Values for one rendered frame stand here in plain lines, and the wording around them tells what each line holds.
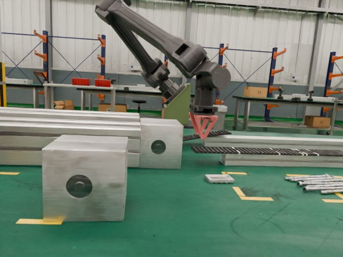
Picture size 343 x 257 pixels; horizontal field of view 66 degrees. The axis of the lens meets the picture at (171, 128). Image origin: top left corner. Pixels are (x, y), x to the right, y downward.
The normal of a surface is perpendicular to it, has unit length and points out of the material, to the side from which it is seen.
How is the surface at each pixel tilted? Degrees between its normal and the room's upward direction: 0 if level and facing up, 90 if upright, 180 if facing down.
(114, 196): 90
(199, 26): 90
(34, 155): 90
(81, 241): 0
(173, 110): 90
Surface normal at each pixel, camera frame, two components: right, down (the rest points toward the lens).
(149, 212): 0.06, -0.98
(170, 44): -0.22, -0.35
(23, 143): 0.13, 0.17
